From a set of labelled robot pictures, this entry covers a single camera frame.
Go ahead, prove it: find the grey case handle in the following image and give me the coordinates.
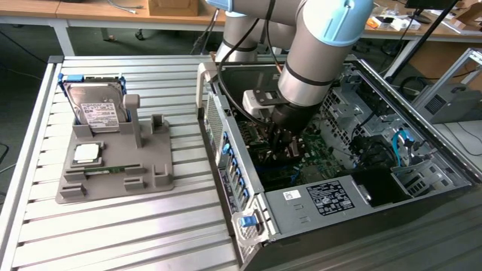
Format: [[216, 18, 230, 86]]
[[196, 62, 220, 110]]

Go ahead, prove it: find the black cable with grey plug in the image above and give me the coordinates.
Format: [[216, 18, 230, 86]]
[[190, 7, 222, 55]]

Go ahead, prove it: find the open grey PC case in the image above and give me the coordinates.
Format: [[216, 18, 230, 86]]
[[196, 55, 475, 271]]

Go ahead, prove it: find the blue disk wire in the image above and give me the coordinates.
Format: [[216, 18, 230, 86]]
[[391, 127, 415, 168]]

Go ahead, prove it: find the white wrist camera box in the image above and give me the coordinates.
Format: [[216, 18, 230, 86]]
[[243, 89, 283, 118]]

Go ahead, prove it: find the silver CPU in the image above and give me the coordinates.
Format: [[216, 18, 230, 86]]
[[72, 143, 101, 164]]

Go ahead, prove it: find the aluminium profile frame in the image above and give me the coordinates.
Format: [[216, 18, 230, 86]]
[[409, 47, 482, 102]]

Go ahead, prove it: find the grey chipset heat sink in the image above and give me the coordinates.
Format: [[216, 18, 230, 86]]
[[302, 165, 328, 182]]

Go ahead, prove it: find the small metal disk bay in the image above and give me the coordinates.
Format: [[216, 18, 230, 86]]
[[390, 165, 447, 198]]

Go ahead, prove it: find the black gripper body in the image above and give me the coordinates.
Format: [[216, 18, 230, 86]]
[[270, 103, 322, 136]]

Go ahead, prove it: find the grey machine housing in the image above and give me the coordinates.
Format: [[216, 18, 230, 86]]
[[413, 81, 482, 125]]

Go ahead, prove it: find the wooden desk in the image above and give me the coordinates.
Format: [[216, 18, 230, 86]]
[[354, 0, 482, 64], [0, 0, 227, 57]]

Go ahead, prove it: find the thick black camera cable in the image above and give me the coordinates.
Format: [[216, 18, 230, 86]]
[[219, 0, 282, 128]]

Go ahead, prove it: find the grey power supply unit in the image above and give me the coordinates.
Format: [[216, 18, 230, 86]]
[[263, 175, 374, 237]]

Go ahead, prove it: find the black monitor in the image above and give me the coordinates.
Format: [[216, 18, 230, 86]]
[[405, 0, 459, 24]]

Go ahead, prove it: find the cardboard piece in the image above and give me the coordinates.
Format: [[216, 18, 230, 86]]
[[454, 2, 482, 27]]

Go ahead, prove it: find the green motherboard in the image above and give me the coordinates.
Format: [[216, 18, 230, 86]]
[[235, 111, 350, 190]]

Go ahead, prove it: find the large perforated disk bay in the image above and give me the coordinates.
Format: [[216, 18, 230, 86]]
[[319, 70, 383, 136]]

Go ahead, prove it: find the black graphics card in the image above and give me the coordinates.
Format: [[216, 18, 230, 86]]
[[250, 138, 304, 171]]

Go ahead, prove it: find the green RAM stick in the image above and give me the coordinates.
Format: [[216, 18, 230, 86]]
[[83, 166, 127, 174]]

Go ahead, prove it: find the white cable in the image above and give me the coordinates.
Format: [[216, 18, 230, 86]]
[[107, 0, 144, 14]]

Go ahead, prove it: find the black stand pole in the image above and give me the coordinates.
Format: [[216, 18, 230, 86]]
[[383, 0, 463, 81]]

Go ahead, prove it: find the hard disk with blue bracket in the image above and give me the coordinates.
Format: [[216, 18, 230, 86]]
[[57, 72, 131, 133]]

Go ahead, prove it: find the black wire bundle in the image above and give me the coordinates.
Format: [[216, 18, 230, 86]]
[[348, 134, 396, 172]]

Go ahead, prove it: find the brown cardboard box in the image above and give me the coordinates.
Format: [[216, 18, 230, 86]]
[[148, 0, 199, 17]]

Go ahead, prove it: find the grey parts rack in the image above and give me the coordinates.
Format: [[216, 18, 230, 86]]
[[55, 94, 176, 206]]

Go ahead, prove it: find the orange and white box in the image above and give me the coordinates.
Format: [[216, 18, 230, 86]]
[[371, 15, 395, 29]]

